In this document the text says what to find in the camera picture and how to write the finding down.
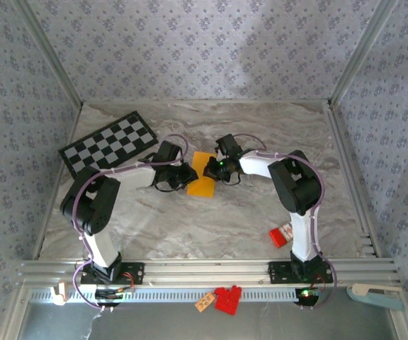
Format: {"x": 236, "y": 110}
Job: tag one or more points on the orange paper sheet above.
{"x": 200, "y": 187}

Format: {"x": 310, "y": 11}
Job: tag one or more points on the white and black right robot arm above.
{"x": 296, "y": 184}

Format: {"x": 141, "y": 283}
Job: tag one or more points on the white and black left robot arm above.
{"x": 94, "y": 202}

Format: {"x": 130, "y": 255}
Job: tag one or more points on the red and white small box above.
{"x": 278, "y": 238}

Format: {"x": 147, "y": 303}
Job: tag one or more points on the black and grey checkerboard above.
{"x": 83, "y": 148}

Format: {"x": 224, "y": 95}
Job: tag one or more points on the orange paper tag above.
{"x": 204, "y": 302}

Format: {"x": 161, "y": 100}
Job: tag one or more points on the red toy brick block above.
{"x": 227, "y": 299}

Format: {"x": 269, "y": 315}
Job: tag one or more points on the beige plastic hook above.
{"x": 60, "y": 294}

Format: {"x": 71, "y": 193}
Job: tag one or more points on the long aluminium base rail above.
{"x": 207, "y": 271}

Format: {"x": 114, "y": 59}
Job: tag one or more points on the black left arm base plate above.
{"x": 136, "y": 272}

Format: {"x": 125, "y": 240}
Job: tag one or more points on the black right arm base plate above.
{"x": 278, "y": 272}

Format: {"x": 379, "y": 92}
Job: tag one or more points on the aluminium side rail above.
{"x": 352, "y": 177}

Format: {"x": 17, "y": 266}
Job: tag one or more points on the aluminium frame post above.
{"x": 361, "y": 53}

